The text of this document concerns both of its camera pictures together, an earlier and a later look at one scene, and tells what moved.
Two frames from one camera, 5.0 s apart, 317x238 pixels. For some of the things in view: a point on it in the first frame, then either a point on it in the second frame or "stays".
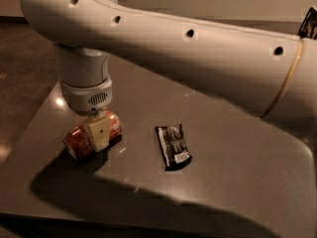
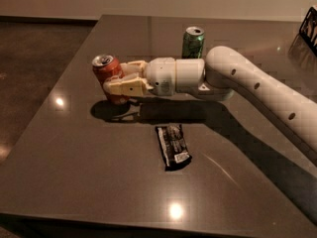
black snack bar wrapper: (173, 146) stays
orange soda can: (84, 140) to (107, 66)
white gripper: (86, 98) to (160, 74)
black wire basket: (308, 28) stays
